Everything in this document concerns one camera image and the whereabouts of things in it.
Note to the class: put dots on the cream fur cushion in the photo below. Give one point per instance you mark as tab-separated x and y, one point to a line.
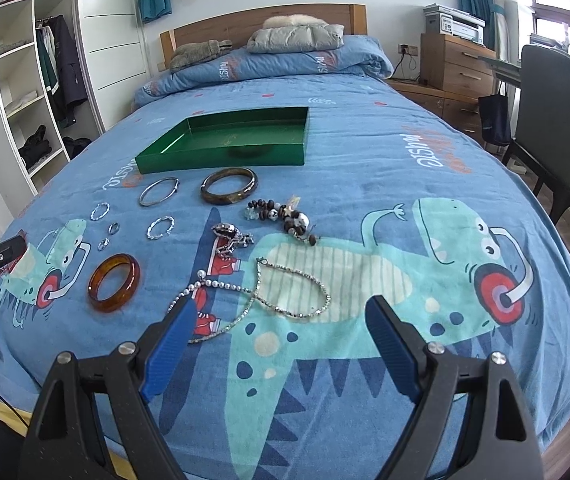
277	21

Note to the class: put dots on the hanging dark clothes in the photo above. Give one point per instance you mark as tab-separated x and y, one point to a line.
60	69

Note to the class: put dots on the amber resin bangle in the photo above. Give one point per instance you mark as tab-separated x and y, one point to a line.
113	283

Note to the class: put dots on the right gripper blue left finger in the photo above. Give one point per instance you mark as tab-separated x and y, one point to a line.
162	346

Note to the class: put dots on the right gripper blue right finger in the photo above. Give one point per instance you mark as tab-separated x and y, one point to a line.
387	332

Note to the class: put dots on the grey brown plush garment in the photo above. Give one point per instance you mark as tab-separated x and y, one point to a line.
187	55

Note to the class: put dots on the green jewelry tray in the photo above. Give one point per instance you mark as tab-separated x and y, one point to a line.
274	136

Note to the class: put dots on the dark grey chair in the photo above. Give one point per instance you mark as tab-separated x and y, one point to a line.
542	137

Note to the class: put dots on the silver metal watch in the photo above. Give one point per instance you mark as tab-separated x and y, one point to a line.
231	238

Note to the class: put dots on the wooden drawer chest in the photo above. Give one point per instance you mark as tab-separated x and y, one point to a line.
452	79

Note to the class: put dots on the folded blue duvet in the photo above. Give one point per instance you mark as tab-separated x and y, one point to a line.
359	55

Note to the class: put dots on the grey puffer jacket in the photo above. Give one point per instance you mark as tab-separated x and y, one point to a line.
296	39

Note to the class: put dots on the white grey printer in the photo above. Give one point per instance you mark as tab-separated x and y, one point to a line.
453	22

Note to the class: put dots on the small twisted silver hoop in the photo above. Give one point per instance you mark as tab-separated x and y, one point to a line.
100	211

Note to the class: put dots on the white open wardrobe shelf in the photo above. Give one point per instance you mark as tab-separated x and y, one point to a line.
24	104

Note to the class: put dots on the dark brown jade bangle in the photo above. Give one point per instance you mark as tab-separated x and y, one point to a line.
228	186

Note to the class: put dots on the plain silver bangle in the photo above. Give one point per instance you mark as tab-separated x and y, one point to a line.
158	192

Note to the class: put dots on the wooden headboard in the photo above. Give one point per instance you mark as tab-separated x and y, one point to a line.
239	26

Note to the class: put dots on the blue dinosaur bedspread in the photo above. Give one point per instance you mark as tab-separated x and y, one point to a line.
283	380

